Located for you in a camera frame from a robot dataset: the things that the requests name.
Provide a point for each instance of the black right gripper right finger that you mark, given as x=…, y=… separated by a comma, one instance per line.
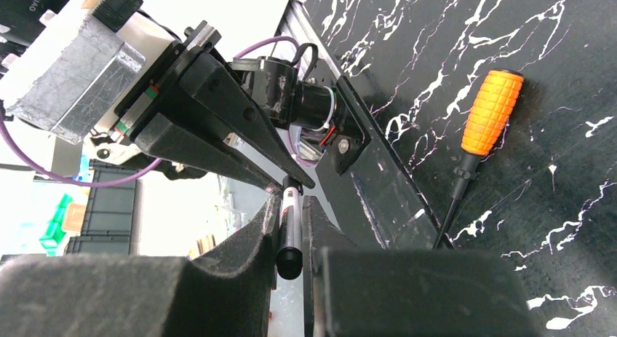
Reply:
x=350, y=291

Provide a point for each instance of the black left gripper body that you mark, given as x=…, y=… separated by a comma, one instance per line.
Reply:
x=137, y=104

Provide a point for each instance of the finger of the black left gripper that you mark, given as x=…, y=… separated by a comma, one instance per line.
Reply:
x=214, y=86
x=164, y=139

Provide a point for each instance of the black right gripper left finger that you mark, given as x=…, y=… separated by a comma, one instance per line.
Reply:
x=224, y=292

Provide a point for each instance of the white black whiteboard marker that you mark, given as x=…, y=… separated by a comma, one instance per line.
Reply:
x=289, y=257

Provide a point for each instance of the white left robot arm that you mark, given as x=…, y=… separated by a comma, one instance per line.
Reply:
x=186, y=106

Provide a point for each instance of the green plastic object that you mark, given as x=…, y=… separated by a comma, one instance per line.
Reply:
x=54, y=232

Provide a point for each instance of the black storage crate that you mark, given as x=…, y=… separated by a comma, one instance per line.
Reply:
x=102, y=221

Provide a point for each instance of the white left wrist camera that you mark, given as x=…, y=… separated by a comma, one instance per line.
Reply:
x=75, y=60

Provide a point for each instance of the orange handled screwdriver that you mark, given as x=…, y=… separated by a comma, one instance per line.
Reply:
x=487, y=119

